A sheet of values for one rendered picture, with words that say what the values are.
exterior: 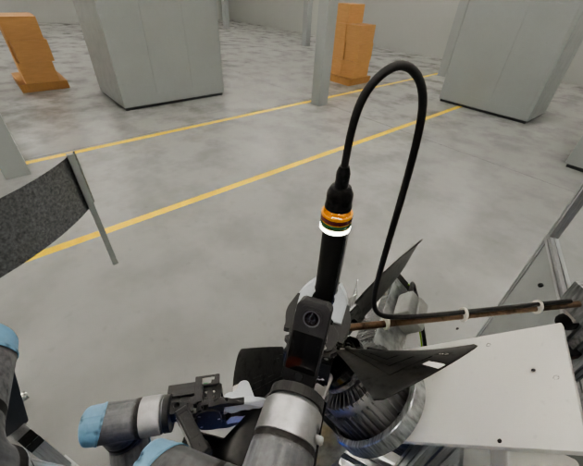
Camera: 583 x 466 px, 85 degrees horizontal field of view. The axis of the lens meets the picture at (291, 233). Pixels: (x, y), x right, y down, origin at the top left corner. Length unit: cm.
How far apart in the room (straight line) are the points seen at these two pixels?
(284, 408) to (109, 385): 195
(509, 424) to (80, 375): 217
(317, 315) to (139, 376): 193
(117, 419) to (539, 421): 77
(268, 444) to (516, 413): 51
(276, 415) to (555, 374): 55
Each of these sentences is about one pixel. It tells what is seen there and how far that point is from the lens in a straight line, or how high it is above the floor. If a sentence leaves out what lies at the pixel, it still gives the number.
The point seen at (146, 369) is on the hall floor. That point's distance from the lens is 228.
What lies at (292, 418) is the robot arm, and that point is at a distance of 41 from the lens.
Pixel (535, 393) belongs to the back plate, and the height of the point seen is 132.
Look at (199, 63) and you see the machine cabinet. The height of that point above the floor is 64.
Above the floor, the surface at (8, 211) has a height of 87.
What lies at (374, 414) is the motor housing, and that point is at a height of 115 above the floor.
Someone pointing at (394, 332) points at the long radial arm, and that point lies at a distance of 101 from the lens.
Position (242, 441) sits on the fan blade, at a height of 117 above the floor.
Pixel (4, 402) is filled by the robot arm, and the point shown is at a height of 145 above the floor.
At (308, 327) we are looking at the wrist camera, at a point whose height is 155.
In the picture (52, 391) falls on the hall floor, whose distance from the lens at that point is 244.
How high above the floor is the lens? 189
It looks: 38 degrees down
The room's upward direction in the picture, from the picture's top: 3 degrees clockwise
